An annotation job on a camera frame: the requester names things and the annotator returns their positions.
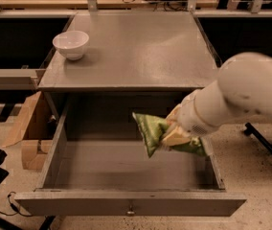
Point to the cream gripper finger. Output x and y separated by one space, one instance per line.
176 135
172 117

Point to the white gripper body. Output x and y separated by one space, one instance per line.
188 118

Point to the green jalapeno chip bag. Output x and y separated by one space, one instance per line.
152 128

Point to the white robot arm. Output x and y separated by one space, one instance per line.
243 88

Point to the grey cabinet counter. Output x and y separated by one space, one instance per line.
134 51

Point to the grey open top drawer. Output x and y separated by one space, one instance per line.
98 166

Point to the metal drawer knob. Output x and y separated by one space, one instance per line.
130 212

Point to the white ceramic bowl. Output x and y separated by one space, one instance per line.
71 44

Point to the brown cardboard box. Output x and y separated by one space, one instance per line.
30 131

